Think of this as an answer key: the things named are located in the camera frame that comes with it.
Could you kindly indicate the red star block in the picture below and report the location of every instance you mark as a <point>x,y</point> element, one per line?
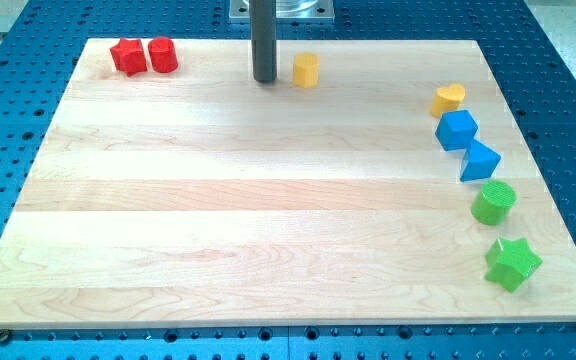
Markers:
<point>128,56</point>

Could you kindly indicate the blue cube block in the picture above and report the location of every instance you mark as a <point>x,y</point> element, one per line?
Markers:
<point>456,130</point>

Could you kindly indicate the red cylinder block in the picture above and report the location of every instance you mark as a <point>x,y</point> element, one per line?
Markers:
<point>163,55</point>

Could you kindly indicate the light wooden board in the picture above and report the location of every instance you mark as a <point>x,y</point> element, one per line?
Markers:
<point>203,198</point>

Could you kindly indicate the yellow heart block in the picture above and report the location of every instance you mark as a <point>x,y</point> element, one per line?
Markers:
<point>447,98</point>

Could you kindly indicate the green cylinder block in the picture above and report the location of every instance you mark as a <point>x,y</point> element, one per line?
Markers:
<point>493,202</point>

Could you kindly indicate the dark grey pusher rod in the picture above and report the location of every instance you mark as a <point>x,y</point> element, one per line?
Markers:
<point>262,15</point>

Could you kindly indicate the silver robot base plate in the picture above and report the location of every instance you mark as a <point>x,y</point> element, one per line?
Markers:
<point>296,10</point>

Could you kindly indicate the left board stop screw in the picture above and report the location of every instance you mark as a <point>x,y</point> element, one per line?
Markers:
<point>5,335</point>

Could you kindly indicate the yellow hexagon block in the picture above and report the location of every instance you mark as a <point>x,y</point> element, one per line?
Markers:
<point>306,70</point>

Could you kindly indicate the green star block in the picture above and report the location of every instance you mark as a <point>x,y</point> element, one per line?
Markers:
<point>510,263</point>

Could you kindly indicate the blue triangle block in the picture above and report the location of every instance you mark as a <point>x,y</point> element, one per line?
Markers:
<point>479,162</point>

